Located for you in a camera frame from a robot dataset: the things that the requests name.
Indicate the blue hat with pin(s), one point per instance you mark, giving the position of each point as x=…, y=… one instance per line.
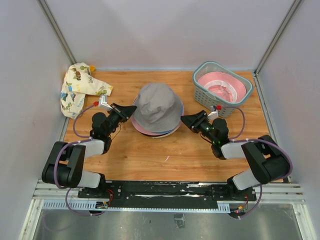
x=175, y=128

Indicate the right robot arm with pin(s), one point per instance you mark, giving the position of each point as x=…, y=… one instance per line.
x=267, y=161

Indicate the grey plastic basket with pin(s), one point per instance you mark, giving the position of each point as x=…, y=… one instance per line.
x=208, y=99

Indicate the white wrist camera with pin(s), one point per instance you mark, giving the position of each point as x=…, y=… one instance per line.
x=214, y=114
x=103, y=103

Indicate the grey hat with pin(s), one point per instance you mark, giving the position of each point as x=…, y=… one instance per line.
x=156, y=91

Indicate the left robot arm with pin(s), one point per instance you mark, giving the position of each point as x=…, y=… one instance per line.
x=64, y=167

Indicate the small yellow object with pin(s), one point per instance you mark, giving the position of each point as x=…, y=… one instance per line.
x=92, y=68

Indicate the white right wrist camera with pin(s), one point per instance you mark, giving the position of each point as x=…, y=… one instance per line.
x=214, y=114

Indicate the dusty pink hat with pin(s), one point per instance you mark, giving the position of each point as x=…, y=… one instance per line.
x=224, y=86

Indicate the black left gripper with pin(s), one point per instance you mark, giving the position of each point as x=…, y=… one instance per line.
x=124, y=112

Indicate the cartoon print cloth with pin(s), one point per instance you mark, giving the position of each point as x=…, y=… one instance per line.
x=77, y=83

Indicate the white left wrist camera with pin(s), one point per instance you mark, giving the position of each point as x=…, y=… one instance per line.
x=103, y=103

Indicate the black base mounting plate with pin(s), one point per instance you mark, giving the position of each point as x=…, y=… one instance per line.
x=167, y=195

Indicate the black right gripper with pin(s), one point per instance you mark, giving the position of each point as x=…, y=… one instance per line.
x=194, y=120

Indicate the pink bucket hat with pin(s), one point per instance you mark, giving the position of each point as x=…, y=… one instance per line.
x=142, y=128

